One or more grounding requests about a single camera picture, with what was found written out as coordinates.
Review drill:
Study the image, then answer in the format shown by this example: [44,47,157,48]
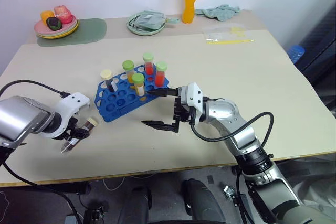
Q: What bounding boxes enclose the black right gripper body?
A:
[173,86,196,124]

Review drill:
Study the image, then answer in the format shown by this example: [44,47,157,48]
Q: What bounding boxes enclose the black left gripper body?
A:
[61,116,79,142]

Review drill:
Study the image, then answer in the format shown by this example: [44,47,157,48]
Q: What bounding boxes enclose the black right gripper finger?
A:
[141,120,181,133]
[146,87,180,98]

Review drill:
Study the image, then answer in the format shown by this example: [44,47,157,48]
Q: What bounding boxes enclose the dark test tube beige cap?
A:
[60,116,99,154]

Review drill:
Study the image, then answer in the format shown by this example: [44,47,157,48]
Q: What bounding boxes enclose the red test tube green cap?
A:
[155,61,169,87]
[142,52,155,76]

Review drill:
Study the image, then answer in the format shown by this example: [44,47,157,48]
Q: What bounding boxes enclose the blue test tube rack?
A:
[94,64,171,123]

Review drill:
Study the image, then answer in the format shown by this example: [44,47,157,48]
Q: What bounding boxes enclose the yellow test tube green cap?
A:
[122,60,135,83]

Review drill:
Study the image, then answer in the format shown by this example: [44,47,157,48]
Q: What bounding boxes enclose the dark test tube yellow cap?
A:
[100,69,119,92]

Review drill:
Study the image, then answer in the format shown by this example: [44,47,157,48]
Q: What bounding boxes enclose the labelled yellow tube green cap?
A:
[131,73,146,97]

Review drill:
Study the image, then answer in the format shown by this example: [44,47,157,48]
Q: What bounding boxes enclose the pale green plate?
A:
[125,11,167,37]

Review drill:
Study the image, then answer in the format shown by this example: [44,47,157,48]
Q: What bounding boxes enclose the grey-green folded pouch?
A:
[130,10,181,30]

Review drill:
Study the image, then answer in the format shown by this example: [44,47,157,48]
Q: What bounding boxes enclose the clear zip plastic bag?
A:
[201,23,256,46]

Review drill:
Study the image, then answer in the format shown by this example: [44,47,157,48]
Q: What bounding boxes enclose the dark rounded shape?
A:
[180,178,227,224]

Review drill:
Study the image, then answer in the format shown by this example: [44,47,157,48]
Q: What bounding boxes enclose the small metal clamp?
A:
[222,185,236,199]

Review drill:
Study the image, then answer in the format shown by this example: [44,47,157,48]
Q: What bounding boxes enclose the green placemat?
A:
[36,18,108,48]

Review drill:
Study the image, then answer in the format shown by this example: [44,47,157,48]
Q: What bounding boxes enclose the green crumpled cloth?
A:
[194,4,243,22]

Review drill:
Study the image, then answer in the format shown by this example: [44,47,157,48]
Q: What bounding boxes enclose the yellow plate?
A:
[36,19,80,40]

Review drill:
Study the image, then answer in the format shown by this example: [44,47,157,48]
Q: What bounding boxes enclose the pink plate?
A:
[33,15,78,37]

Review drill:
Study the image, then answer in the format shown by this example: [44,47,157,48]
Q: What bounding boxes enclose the dark toy food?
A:
[46,16,64,31]

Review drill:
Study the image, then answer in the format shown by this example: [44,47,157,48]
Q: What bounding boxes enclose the pink toy food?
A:
[53,4,75,24]

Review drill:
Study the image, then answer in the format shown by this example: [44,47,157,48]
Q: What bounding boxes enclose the yellow toy food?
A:
[40,10,55,23]

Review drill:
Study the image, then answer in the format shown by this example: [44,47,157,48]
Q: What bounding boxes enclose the blue ribbed stool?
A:
[287,44,306,65]

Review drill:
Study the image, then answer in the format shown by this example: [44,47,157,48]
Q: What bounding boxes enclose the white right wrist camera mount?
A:
[180,82,208,118]

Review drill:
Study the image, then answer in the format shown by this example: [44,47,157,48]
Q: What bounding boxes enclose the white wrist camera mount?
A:
[43,92,91,139]
[180,82,208,118]

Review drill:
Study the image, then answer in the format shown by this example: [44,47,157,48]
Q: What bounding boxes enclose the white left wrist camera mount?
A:
[43,92,91,139]

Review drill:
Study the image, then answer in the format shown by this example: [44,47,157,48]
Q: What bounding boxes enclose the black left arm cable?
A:
[0,79,71,99]

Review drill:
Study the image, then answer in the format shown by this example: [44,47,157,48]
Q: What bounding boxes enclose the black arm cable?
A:
[0,79,71,99]
[189,111,276,156]

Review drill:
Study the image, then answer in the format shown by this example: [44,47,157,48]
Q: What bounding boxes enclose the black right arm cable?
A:
[189,111,276,156]

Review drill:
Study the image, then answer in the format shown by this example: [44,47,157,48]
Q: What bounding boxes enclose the black table bracket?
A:
[33,180,92,196]

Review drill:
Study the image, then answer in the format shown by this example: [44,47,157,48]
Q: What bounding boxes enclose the thin white cable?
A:
[103,176,126,191]

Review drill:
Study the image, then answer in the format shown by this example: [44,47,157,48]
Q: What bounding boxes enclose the thick black cable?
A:
[0,160,82,224]

